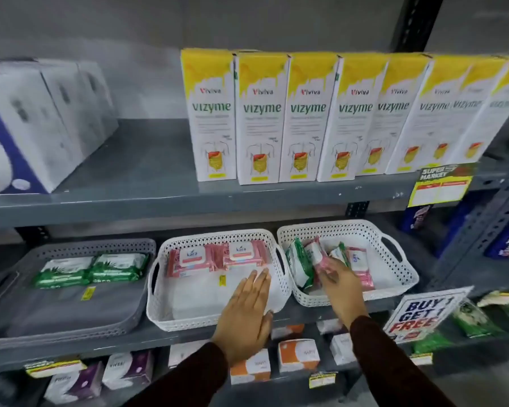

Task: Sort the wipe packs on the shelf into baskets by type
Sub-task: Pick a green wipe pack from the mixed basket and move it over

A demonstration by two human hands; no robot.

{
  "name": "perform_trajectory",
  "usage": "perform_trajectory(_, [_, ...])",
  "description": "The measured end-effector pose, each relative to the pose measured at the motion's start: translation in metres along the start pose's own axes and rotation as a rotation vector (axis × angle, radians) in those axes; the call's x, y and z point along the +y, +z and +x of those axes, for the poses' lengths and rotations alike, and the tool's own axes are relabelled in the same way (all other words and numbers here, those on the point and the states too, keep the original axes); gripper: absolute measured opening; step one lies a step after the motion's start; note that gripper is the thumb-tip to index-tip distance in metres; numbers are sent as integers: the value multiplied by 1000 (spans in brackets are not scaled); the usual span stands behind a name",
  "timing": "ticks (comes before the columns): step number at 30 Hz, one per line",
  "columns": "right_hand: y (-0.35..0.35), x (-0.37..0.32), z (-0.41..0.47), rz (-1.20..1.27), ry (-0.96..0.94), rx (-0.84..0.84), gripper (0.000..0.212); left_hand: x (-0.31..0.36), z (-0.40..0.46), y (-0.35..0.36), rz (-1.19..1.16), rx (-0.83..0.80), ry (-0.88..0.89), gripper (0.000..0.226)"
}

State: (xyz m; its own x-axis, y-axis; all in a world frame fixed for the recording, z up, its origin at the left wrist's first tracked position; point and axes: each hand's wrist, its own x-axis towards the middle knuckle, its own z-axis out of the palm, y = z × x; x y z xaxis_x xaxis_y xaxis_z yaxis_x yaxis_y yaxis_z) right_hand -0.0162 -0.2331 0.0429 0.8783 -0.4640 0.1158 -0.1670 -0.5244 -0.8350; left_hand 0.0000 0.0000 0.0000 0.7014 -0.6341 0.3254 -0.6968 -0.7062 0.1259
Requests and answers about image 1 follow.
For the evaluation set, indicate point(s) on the person's right hand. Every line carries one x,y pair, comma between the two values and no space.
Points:
345,292

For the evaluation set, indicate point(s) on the person's left hand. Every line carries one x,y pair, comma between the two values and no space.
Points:
242,322

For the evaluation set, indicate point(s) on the white plastic basket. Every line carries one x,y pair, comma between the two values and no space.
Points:
161,309
390,267

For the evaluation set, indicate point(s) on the grey metal shelf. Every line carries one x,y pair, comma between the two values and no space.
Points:
492,216
152,165

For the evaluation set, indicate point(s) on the grey plastic basket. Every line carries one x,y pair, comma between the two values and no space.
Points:
8,334

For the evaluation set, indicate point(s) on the person's left forearm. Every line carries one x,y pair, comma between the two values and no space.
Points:
186,381

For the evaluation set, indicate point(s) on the person's right forearm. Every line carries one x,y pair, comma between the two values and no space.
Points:
394,368

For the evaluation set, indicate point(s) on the yellow white shelf label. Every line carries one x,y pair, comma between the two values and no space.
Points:
420,359
55,368
322,380

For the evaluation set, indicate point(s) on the small white box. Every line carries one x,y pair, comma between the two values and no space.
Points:
186,353
342,349
328,326

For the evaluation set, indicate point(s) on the small yellow sticker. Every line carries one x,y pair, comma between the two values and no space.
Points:
222,280
88,293

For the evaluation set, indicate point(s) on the white red promo sign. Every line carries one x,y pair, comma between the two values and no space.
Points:
424,315

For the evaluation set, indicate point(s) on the yellow green price tag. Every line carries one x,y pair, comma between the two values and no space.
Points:
441,186

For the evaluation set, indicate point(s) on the row of yellow white boxes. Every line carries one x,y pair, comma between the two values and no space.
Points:
305,122

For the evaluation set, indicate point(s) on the white blue box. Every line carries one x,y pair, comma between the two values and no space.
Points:
80,110
104,97
29,135

